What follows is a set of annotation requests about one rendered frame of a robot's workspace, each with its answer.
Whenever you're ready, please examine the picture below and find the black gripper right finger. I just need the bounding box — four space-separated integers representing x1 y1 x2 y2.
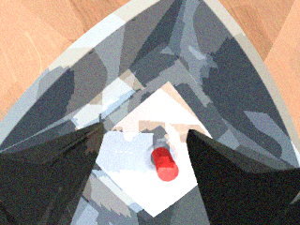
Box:
187 128 300 225

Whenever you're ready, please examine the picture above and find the grey open box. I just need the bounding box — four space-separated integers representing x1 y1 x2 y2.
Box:
0 0 300 225

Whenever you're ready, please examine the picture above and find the red peg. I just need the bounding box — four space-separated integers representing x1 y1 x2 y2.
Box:
151 147 179 181

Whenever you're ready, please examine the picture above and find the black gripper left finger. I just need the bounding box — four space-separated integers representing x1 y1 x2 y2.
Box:
0 121 105 225

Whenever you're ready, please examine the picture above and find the white flat plate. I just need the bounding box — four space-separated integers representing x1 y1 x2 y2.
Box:
95 82 213 217

